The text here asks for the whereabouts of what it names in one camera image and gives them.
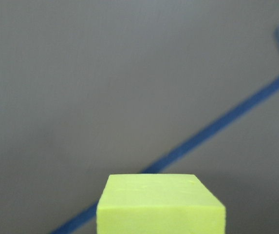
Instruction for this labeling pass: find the yellow foam block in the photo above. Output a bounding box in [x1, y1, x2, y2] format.
[96, 174, 226, 234]

